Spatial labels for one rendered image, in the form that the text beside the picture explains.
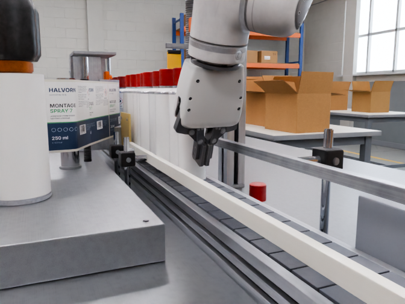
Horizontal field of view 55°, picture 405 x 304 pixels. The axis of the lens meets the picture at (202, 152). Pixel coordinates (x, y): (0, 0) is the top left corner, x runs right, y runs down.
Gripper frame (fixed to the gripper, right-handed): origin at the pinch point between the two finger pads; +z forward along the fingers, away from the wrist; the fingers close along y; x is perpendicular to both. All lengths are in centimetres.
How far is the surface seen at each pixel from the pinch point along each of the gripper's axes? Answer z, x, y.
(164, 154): 7.1, -12.7, 2.1
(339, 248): -4.0, 29.3, -3.5
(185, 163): 4.0, -3.3, 1.4
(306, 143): 70, -122, -127
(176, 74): -8.6, -14.2, 0.7
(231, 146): -2.6, 3.6, -3.2
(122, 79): 8, -62, 1
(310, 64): 186, -700, -579
